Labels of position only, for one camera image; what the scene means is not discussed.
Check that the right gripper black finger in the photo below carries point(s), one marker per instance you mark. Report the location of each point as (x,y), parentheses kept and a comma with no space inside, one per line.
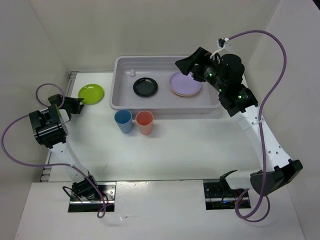
(197,72)
(186,65)

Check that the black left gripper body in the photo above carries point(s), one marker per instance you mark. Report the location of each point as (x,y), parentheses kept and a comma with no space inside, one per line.
(66,107)

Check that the yellow plate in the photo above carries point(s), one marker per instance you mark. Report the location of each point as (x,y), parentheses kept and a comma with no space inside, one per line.
(186,95)

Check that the green plate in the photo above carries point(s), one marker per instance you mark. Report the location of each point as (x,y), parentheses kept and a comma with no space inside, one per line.
(91,94)

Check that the purple plate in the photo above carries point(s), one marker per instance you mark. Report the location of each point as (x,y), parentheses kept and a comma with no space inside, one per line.
(184,84)

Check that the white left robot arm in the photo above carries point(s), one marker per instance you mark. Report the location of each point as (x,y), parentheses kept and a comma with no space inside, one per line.
(49,130)

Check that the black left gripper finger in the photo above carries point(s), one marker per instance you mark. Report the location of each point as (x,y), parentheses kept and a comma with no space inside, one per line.
(74,109)
(72,102)

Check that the pink cup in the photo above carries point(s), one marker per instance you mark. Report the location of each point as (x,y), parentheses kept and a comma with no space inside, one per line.
(145,119)

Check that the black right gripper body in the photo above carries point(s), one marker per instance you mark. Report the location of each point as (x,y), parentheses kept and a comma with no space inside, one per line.
(210,69)

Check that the blue cup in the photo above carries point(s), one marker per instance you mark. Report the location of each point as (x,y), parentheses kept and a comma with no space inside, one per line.
(123,119)

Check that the lavender plastic bin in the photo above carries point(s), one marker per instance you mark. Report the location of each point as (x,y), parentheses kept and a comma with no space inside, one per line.
(128,69)

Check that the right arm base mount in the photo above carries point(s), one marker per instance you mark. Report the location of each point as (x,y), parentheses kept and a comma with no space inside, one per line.
(216,198)

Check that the black plate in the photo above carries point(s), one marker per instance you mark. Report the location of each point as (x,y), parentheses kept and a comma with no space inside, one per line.
(145,87)

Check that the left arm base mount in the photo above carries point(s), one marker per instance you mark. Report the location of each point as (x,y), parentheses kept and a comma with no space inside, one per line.
(81,204)

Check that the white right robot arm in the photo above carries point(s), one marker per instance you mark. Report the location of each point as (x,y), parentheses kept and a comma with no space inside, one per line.
(277,167)

